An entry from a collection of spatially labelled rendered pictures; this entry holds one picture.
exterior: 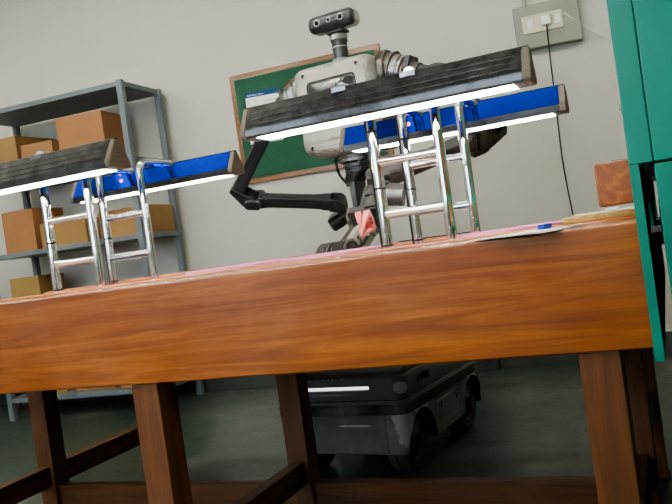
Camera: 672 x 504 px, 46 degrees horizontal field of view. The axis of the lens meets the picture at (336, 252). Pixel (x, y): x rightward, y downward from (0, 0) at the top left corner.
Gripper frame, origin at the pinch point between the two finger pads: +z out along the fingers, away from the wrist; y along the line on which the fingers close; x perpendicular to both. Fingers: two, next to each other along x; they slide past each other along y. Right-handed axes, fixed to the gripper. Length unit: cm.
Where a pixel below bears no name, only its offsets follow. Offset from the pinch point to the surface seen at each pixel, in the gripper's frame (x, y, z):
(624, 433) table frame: -31, 69, 91
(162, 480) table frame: -25, -14, 94
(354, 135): -23.1, 2.8, -15.8
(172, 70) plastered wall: 40, -179, -227
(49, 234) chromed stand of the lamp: -34, -76, 23
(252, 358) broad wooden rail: -43, 9, 81
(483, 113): -23.3, 39.4, -14.3
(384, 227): -27.4, 20.8, 31.5
